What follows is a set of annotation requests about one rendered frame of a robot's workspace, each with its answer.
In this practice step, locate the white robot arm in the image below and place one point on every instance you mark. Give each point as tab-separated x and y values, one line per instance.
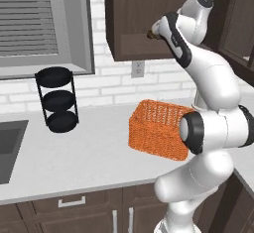
211	85

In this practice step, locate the dark wood corner lower cabinet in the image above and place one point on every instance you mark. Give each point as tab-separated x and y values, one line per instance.
234	207

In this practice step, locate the dark wood cabinet door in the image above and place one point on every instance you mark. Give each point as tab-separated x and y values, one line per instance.
145	217
132	15
79	223

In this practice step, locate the dark wood drawer front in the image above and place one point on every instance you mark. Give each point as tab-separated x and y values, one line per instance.
99	199

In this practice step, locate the grey window blinds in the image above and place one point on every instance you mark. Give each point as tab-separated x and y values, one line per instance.
26	15

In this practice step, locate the grey framed window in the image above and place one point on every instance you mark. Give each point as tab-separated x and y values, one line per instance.
76	22

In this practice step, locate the orange woven basket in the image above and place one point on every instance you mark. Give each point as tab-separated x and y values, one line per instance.
155	134

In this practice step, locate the dark wood corner upper cabinet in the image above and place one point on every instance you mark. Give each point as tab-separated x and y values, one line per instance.
236	25

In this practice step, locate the dark wood lower cabinet door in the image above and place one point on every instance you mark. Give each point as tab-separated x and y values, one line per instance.
79	223
145	217

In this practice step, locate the dark wood upper cabinet door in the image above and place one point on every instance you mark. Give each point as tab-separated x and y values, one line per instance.
132	15

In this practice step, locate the dark wood lower cabinet panel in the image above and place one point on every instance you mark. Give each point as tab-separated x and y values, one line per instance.
11	218

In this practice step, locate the dark wood corner cabinet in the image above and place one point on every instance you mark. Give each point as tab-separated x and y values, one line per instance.
236	25
234	207

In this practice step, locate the brown cabinet door knob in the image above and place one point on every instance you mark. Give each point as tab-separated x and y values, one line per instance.
150	35

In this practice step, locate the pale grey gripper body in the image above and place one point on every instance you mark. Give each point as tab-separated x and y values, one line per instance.
156	28

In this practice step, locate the white wall outlet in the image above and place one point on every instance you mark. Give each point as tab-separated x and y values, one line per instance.
137	69

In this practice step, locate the black three-tier stand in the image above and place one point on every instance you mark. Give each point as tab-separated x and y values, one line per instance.
57	78

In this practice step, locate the dark grey sink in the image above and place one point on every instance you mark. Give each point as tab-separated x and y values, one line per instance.
8	151

